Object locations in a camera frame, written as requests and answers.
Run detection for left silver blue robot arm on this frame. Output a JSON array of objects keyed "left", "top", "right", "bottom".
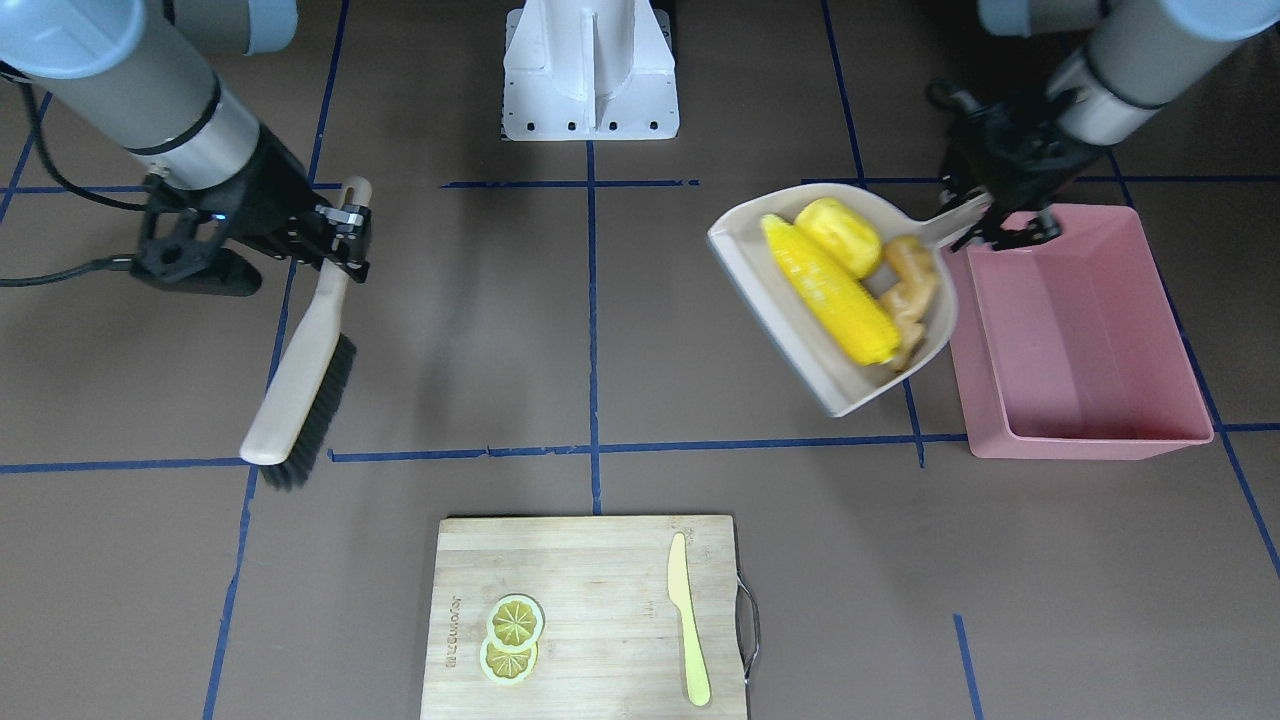
[{"left": 925, "top": 1, "right": 1279, "bottom": 252}]

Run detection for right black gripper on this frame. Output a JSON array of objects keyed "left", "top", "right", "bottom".
[{"left": 132, "top": 127, "right": 372, "bottom": 297}]

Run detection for yellow toy potato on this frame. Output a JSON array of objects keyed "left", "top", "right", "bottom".
[{"left": 795, "top": 197, "right": 883, "bottom": 281}]

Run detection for beige plastic dustpan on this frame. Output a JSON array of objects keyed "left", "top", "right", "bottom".
[{"left": 707, "top": 183, "right": 993, "bottom": 419}]

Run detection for pink plastic bin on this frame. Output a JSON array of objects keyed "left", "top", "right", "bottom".
[{"left": 942, "top": 204, "right": 1215, "bottom": 460}]

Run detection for yellow plastic knife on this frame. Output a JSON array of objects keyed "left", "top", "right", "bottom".
[{"left": 666, "top": 532, "right": 712, "bottom": 707}]

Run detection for beige brush black bristles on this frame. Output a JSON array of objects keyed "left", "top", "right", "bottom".
[{"left": 239, "top": 176, "right": 372, "bottom": 491}]

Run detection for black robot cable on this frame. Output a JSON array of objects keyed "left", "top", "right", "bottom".
[{"left": 0, "top": 79, "right": 151, "bottom": 290}]

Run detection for upper lemon slice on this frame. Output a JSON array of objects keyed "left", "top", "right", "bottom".
[{"left": 485, "top": 593, "right": 547, "bottom": 653}]

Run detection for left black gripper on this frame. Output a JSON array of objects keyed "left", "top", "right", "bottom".
[{"left": 928, "top": 79, "right": 1103, "bottom": 252}]

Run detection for lemon slice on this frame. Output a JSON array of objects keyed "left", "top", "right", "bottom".
[
  {"left": 485, "top": 593, "right": 547, "bottom": 653},
  {"left": 479, "top": 641, "right": 540, "bottom": 685}
]

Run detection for yellow toy corn cob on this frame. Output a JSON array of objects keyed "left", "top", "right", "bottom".
[{"left": 760, "top": 214, "right": 900, "bottom": 366}]

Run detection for lower lemon slice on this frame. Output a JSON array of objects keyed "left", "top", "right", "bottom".
[{"left": 479, "top": 641, "right": 540, "bottom": 685}]

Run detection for tan toy ginger root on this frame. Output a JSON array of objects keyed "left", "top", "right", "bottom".
[{"left": 878, "top": 234, "right": 940, "bottom": 372}]

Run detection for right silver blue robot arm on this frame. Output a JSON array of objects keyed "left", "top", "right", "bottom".
[{"left": 3, "top": 1, "right": 372, "bottom": 297}]

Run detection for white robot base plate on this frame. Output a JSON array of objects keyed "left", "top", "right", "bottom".
[{"left": 500, "top": 1, "right": 681, "bottom": 142}]

